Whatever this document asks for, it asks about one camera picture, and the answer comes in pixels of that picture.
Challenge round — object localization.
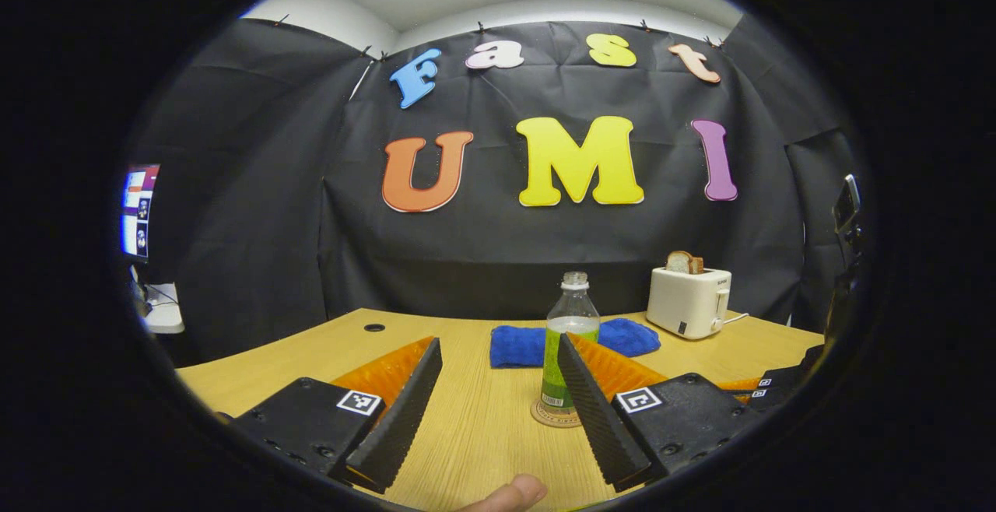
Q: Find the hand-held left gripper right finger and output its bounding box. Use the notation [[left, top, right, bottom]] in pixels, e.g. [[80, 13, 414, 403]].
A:
[[557, 332, 767, 493]]

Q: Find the white toaster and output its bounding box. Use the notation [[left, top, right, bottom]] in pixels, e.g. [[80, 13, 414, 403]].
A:
[[646, 266, 733, 340]]

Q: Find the round wooden coaster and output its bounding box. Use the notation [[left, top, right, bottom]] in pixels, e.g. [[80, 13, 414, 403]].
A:
[[531, 397, 583, 429]]

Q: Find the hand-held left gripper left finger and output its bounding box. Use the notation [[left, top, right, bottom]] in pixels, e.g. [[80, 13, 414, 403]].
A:
[[231, 336, 444, 495]]

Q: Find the white side table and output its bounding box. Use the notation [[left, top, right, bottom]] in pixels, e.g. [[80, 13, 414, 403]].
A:
[[132, 265, 186, 335]]

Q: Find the clear water bottle green label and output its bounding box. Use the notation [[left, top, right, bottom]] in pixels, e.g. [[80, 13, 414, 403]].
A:
[[541, 271, 601, 413]]

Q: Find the blue towel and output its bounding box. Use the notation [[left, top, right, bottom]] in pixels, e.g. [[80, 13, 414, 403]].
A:
[[489, 317, 661, 369]]

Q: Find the computer monitor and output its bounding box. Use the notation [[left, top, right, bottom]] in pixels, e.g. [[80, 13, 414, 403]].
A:
[[121, 164, 161, 265]]

